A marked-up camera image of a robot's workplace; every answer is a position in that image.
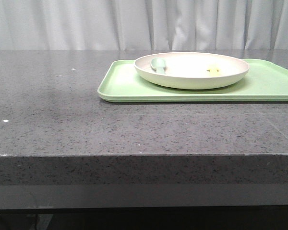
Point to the cream round plate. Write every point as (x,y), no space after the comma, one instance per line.
(187,70)

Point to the light green tray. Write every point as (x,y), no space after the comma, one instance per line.
(265,82)

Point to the yellow plastic fork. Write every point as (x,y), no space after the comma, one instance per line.
(213,70)

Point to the grey curtain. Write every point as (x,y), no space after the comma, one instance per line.
(143,24)

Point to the light green spoon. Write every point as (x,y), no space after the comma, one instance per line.
(158,65)

